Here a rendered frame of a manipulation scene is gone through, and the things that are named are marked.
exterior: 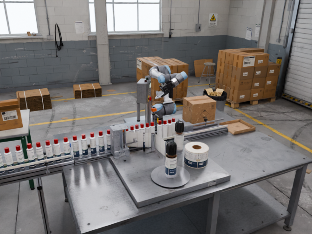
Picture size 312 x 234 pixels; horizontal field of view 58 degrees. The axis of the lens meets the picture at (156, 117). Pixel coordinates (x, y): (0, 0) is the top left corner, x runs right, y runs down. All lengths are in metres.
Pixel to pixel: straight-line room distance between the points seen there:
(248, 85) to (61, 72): 4.68
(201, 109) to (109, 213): 1.65
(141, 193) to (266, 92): 5.16
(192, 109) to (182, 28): 5.63
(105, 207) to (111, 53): 6.22
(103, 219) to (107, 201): 0.18
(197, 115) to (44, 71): 5.35
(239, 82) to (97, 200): 4.66
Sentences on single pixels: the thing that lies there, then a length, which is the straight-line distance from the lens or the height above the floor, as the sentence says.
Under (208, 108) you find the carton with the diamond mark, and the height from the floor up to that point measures 1.05.
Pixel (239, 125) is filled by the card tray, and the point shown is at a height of 0.83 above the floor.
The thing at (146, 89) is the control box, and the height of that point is 1.42.
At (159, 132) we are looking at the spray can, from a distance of 2.74.
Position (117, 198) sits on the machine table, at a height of 0.83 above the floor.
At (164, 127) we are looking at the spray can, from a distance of 2.73.
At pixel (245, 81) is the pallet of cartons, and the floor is 0.61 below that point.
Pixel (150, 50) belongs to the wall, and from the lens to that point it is 8.24.
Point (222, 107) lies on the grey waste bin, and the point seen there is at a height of 0.40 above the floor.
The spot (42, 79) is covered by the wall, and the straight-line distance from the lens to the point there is 7.85.
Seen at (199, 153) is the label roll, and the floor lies 1.02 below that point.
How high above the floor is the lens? 2.16
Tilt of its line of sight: 22 degrees down
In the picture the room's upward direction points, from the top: 1 degrees clockwise
